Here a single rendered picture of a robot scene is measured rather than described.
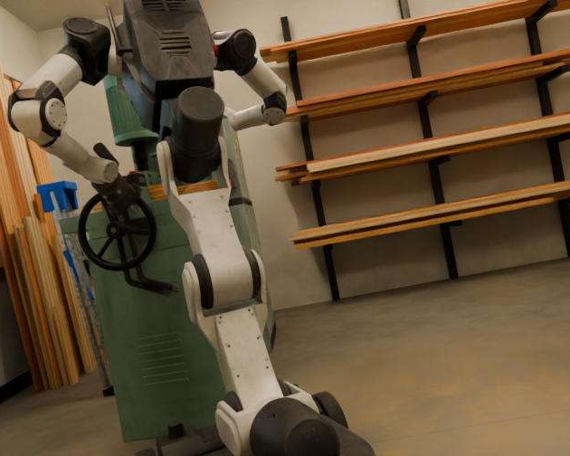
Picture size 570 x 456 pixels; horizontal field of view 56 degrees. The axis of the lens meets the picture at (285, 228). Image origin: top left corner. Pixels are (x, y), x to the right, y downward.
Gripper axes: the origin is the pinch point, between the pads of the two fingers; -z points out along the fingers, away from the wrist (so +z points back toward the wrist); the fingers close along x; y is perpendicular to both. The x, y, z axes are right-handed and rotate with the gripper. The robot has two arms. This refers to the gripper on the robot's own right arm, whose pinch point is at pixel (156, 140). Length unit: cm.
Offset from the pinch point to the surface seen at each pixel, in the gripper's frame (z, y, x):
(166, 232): -2.9, 4.3, 34.4
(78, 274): -80, 74, 37
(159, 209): -3.7, 3.1, 25.6
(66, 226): -42.2, 3.1, 25.3
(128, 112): -12.0, 6.2, -15.6
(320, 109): 54, 211, -68
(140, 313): -19, 8, 63
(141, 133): -8.8, 8.4, -6.9
